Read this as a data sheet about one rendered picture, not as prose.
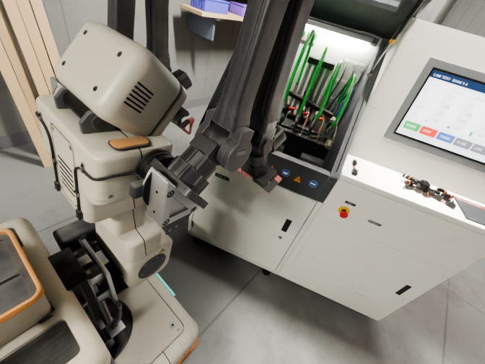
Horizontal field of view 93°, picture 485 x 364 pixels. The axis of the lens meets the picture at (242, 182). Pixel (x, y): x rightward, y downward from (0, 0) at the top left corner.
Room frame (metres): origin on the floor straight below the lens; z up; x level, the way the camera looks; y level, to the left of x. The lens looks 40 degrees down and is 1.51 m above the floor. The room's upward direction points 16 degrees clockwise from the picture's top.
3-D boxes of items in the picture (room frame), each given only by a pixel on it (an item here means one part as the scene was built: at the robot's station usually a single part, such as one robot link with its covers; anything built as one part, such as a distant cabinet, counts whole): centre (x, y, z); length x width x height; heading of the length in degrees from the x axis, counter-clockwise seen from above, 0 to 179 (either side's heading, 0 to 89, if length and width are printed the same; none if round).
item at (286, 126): (1.17, -0.23, 0.91); 0.34 x 0.10 x 0.15; 80
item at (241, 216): (0.94, -0.06, 0.44); 0.65 x 0.02 x 0.68; 80
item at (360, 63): (1.41, -0.39, 1.20); 0.13 x 0.03 x 0.31; 80
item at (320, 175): (0.96, -0.07, 0.87); 0.62 x 0.04 x 0.16; 80
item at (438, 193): (0.92, -0.81, 1.01); 0.23 x 0.11 x 0.06; 80
